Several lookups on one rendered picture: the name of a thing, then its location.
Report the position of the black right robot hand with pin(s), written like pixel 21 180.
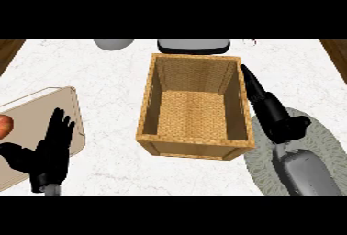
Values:
pixel 271 113

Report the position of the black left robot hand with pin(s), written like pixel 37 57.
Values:
pixel 52 153

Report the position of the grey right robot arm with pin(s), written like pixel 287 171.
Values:
pixel 304 173

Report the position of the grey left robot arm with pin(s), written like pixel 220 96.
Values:
pixel 52 189

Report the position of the wicker basket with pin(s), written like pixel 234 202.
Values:
pixel 195 105

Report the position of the beige cutting board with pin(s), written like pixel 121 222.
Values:
pixel 27 134

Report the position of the red apple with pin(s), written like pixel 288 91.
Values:
pixel 5 126

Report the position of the dark grey appliance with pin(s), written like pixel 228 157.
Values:
pixel 194 46

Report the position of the grey round bowl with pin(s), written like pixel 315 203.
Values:
pixel 113 44

